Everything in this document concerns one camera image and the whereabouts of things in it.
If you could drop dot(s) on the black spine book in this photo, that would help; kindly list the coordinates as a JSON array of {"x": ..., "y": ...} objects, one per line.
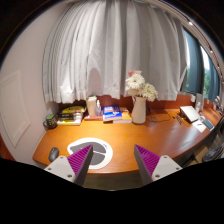
[
  {"x": 69, "y": 115},
  {"x": 68, "y": 118}
]

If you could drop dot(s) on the white paper sheet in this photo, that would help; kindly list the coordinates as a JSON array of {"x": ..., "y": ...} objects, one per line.
[{"x": 200, "y": 126}]

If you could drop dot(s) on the orange cover book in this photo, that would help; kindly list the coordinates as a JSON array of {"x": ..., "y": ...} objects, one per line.
[{"x": 126, "y": 116}]

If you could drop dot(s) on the dark office chair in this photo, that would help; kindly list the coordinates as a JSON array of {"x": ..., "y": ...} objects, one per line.
[{"x": 213, "y": 154}]

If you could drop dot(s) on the yellow black cover book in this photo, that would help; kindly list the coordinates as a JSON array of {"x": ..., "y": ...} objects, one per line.
[{"x": 72, "y": 109}]

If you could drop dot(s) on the dark green mug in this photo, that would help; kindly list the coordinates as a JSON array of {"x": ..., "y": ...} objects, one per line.
[{"x": 51, "y": 121}]

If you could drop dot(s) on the flat red book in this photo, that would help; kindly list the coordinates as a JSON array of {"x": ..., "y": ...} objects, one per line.
[{"x": 93, "y": 117}]

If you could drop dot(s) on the small clear spray bottle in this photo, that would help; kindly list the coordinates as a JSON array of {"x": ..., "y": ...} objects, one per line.
[{"x": 98, "y": 109}]

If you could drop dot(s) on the dark grey computer mouse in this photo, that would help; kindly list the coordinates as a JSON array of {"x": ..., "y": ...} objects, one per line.
[{"x": 53, "y": 154}]

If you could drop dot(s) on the round white grey mouse pad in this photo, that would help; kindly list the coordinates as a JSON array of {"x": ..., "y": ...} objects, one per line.
[{"x": 100, "y": 150}]

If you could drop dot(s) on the white pink flower bunch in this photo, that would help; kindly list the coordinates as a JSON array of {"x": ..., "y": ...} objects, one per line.
[{"x": 136, "y": 83}]

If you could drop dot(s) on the cream lidded tumbler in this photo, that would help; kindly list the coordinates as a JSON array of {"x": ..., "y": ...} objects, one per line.
[{"x": 91, "y": 106}]

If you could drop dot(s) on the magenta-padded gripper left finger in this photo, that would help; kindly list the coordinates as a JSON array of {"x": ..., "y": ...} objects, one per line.
[{"x": 60, "y": 166}]

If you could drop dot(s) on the white laptop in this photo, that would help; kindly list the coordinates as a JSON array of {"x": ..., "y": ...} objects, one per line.
[{"x": 190, "y": 113}]

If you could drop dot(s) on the white panelled door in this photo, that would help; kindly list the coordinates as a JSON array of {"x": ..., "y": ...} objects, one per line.
[{"x": 13, "y": 106}]

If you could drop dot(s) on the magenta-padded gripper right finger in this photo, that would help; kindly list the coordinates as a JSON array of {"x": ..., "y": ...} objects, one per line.
[{"x": 165, "y": 166}]

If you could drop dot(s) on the white ceramic vase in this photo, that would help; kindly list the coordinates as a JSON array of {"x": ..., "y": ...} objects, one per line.
[{"x": 139, "y": 111}]

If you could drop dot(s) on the white yellow spine book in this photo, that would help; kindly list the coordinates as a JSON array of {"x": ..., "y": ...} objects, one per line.
[{"x": 68, "y": 122}]

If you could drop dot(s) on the dark framed window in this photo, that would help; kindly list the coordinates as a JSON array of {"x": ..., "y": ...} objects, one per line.
[{"x": 195, "y": 70}]

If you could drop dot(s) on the white pleated curtain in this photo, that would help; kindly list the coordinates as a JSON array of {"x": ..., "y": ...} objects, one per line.
[{"x": 113, "y": 50}]

